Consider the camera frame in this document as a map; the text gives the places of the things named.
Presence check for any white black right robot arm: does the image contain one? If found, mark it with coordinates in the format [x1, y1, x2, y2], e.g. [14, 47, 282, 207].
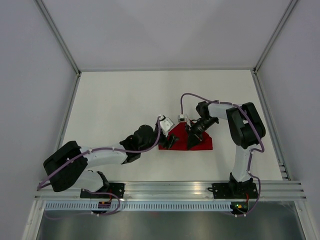
[185, 101, 266, 199]

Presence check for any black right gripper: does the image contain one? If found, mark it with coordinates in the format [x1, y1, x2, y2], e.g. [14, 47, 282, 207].
[184, 117, 217, 150]

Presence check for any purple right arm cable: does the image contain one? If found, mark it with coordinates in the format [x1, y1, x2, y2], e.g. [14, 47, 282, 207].
[179, 92, 266, 218]

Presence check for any aluminium frame post left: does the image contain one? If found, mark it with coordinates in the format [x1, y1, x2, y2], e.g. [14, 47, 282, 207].
[32, 0, 82, 76]

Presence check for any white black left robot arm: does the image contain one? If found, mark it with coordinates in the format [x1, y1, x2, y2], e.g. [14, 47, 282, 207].
[43, 125, 178, 198]

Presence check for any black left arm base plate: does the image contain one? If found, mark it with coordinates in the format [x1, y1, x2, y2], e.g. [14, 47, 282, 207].
[80, 182, 125, 199]

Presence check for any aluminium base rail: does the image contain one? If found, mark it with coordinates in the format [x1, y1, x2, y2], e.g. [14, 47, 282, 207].
[34, 180, 307, 201]

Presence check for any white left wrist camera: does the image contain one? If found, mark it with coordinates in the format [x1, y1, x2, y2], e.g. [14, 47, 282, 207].
[155, 115, 175, 138]

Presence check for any aluminium frame post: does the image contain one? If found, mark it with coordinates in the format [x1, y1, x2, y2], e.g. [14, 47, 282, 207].
[251, 0, 300, 75]
[32, 0, 82, 76]

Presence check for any white slotted cable duct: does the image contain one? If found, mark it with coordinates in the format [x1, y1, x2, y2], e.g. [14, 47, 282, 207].
[45, 201, 232, 212]

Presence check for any aluminium frame post right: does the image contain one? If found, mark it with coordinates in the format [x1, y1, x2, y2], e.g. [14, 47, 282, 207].
[251, 0, 300, 75]

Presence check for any red cloth napkin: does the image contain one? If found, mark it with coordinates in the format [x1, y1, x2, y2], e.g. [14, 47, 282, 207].
[167, 122, 213, 151]

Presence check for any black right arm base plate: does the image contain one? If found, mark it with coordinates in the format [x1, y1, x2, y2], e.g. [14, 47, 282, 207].
[211, 182, 258, 200]

